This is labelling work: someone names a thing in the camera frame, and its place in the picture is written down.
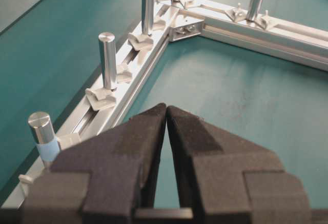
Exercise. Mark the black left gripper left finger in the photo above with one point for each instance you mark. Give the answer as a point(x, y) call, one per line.
point(103, 179)

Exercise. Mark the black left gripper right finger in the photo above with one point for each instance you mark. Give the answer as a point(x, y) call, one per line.
point(225, 178)

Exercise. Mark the metal post with blue tape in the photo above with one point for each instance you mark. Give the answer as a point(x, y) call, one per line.
point(46, 141)

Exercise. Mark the aluminium extrusion rail with posts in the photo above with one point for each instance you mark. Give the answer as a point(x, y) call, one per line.
point(135, 61)

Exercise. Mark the middle metal post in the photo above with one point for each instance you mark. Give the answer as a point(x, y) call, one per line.
point(107, 48)

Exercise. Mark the aluminium extrusion side rail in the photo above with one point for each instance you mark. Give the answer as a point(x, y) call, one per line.
point(287, 40)

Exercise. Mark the silver corner bracket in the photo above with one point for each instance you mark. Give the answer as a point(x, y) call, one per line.
point(185, 31)

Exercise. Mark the far metal post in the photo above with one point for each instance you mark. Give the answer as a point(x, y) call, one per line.
point(147, 16)

